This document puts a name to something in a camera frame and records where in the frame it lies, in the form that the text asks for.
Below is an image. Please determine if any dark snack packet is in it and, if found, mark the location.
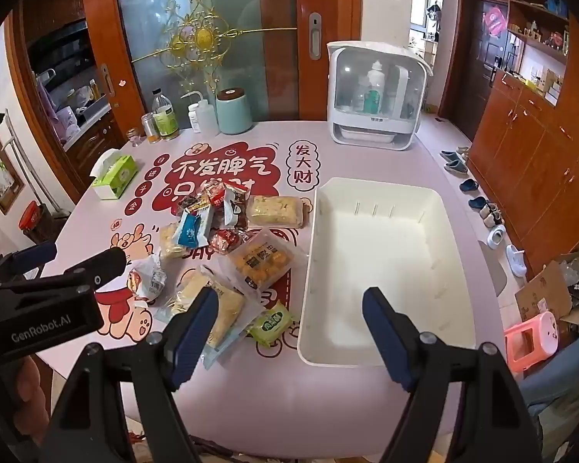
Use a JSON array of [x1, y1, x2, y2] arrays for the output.
[[180, 194, 208, 216]]

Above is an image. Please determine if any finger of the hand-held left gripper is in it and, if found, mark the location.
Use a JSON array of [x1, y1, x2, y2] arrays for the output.
[[24, 248, 127, 295], [0, 242, 59, 281]]

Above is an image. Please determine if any white and red snack packet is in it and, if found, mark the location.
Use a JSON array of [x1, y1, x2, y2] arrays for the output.
[[124, 255, 168, 308]]

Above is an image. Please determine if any wooden shoe cabinet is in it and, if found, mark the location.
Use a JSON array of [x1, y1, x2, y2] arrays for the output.
[[467, 0, 579, 277]]

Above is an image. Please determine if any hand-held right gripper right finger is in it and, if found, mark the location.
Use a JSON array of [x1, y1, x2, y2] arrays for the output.
[[362, 287, 541, 463]]

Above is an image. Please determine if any pink plastic stool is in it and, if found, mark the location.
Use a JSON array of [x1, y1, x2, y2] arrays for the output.
[[504, 311, 561, 373]]

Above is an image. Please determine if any orange pastry packet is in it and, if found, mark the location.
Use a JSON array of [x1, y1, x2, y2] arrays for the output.
[[226, 228, 308, 293]]

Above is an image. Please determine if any brown and white snack packet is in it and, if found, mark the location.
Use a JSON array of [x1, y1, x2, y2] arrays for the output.
[[222, 188, 250, 232]]

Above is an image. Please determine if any cardboard box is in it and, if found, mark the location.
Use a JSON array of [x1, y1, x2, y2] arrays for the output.
[[513, 253, 579, 335]]

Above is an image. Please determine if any green tissue box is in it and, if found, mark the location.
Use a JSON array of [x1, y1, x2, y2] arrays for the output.
[[89, 149, 139, 201]]

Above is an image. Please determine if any person's left hand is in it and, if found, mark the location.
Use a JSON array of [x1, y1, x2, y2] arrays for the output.
[[7, 351, 52, 426]]

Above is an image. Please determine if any kitchen cabinet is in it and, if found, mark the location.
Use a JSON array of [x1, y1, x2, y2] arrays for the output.
[[8, 0, 127, 180]]

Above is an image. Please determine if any white sterilizer cabinet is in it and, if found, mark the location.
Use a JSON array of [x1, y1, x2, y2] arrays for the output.
[[326, 41, 434, 147]]

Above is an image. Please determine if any glass bottle with green label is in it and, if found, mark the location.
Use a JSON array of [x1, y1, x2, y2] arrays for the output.
[[152, 89, 181, 142]]

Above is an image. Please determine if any teal canister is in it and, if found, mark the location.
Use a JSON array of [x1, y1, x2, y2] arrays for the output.
[[215, 87, 254, 136]]

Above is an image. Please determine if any sliding glass door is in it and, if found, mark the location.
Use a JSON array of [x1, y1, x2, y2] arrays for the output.
[[81, 0, 364, 122]]

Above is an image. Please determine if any small glass jar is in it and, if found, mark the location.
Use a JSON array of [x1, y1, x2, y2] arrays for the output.
[[140, 112, 158, 144]]

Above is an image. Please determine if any person's blue jeans leg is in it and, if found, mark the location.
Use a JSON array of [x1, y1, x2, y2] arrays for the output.
[[518, 333, 579, 441]]

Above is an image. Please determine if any small green snack packet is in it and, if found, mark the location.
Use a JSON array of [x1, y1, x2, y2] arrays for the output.
[[247, 300, 296, 346]]

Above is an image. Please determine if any round red label snack packet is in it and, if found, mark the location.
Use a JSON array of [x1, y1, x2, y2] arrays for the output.
[[207, 228, 245, 257]]

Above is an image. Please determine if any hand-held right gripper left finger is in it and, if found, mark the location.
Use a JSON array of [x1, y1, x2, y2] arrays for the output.
[[43, 287, 220, 463]]

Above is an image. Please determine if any red edged white snack packet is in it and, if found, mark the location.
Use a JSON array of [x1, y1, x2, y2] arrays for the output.
[[204, 187, 230, 209]]

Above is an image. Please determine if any large clear bread packet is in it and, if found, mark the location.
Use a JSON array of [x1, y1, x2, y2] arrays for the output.
[[165, 269, 267, 368]]

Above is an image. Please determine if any pale yellow snack packet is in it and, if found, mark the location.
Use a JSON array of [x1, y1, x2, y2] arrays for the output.
[[158, 223, 189, 260]]

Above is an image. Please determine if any red bag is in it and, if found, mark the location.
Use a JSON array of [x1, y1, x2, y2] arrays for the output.
[[18, 201, 42, 232]]

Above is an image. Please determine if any white plastic bin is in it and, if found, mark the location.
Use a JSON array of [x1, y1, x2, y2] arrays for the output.
[[296, 177, 477, 367]]

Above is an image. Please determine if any dark wooden door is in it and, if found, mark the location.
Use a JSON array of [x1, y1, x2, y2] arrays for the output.
[[438, 0, 511, 142]]

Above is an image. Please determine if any beige cracker packet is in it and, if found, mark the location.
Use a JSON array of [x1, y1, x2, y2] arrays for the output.
[[246, 195, 310, 228]]

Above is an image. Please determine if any blue and white snack packet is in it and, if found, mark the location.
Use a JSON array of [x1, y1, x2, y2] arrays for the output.
[[173, 209, 214, 252]]

